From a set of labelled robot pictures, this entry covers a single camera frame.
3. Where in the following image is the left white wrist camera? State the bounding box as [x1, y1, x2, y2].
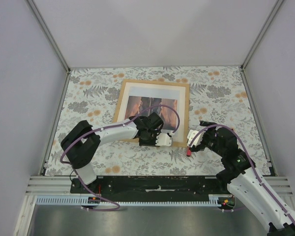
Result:
[155, 133, 173, 147]

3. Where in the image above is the red black screwdriver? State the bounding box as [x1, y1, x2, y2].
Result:
[186, 148, 192, 157]

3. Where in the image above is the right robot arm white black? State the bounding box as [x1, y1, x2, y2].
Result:
[187, 121, 295, 236]

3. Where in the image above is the right aluminium corner post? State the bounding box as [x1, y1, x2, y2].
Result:
[241, 0, 285, 71]

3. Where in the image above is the sunset landscape photo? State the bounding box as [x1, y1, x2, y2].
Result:
[124, 96, 177, 130]

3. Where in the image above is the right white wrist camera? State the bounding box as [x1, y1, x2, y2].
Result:
[187, 129, 203, 148]

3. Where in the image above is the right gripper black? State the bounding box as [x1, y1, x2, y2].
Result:
[188, 120, 225, 157]

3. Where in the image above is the aluminium corner post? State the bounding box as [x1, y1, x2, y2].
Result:
[25, 0, 71, 74]
[241, 0, 285, 71]

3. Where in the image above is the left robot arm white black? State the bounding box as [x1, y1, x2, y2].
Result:
[60, 113, 164, 193]

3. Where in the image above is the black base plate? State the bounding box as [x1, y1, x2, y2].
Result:
[70, 175, 236, 204]

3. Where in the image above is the floral patterned table mat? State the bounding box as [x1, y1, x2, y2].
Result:
[45, 66, 270, 176]

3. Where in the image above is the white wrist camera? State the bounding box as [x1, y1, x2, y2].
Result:
[187, 129, 203, 148]
[155, 133, 173, 147]

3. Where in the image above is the left aluminium corner post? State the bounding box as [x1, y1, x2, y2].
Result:
[25, 0, 71, 74]

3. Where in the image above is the wooden picture frame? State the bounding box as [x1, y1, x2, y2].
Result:
[113, 79, 190, 148]

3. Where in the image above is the white slotted cable duct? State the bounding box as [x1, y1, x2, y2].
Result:
[36, 194, 232, 207]

